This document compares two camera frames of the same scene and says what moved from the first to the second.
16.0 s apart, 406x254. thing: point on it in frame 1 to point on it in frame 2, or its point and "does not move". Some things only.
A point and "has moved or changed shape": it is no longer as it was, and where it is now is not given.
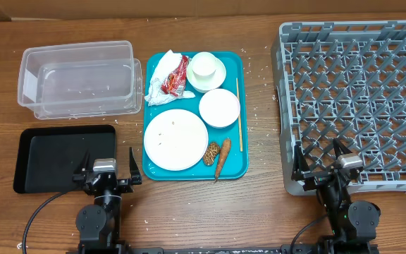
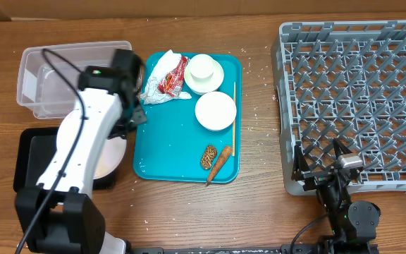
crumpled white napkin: [164, 65] does not move
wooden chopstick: [239, 113] to [234, 120]
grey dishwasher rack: [364, 83] does not move
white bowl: [219, 108] does not move
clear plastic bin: [81, 80] does not move
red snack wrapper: [175, 82] does not move
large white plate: [175, 140] to [110, 156]
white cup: [204, 65] does not move
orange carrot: [226, 147] has moved or changed shape
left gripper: [125, 186] to [140, 118]
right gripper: [302, 172] does not move
